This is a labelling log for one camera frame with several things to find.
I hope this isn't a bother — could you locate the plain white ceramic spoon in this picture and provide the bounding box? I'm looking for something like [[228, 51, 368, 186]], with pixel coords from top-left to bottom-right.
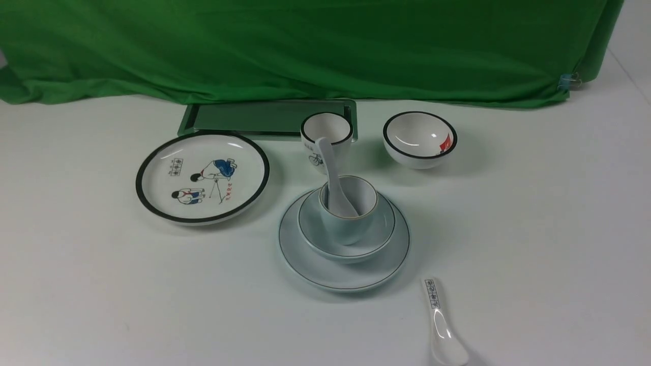
[[316, 137, 358, 218]]

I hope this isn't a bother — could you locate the pale blue plain plate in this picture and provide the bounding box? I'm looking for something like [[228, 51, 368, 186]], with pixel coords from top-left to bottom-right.
[[277, 190, 412, 293]]

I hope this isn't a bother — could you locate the black-rimmed illustrated plate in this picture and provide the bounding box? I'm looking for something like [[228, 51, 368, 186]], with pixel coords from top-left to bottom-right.
[[135, 131, 270, 226]]

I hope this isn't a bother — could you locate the white cup with bicycle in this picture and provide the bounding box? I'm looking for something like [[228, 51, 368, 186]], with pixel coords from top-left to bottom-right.
[[300, 113, 353, 174]]

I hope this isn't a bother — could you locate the pale blue plain cup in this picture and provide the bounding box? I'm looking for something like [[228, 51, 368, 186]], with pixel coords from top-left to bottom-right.
[[318, 175, 380, 245]]

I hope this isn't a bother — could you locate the green rectangular tray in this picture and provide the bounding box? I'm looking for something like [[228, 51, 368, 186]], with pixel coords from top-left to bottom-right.
[[177, 99, 358, 142]]

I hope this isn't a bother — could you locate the blue binder clip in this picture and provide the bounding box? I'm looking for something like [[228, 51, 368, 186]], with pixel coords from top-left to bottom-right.
[[556, 72, 583, 91]]

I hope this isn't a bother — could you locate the green backdrop cloth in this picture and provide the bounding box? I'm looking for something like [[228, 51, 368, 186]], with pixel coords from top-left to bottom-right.
[[1, 1, 624, 109]]

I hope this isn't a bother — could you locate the black-rimmed white bowl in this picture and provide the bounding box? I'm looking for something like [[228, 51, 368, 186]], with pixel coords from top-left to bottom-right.
[[382, 111, 458, 170]]

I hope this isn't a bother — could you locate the pale blue shallow bowl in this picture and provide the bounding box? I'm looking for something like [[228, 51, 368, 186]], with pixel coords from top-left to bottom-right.
[[298, 192, 396, 264]]

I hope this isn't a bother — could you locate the white spoon with label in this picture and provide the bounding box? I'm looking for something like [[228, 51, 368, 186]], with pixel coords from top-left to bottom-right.
[[420, 278, 469, 365]]

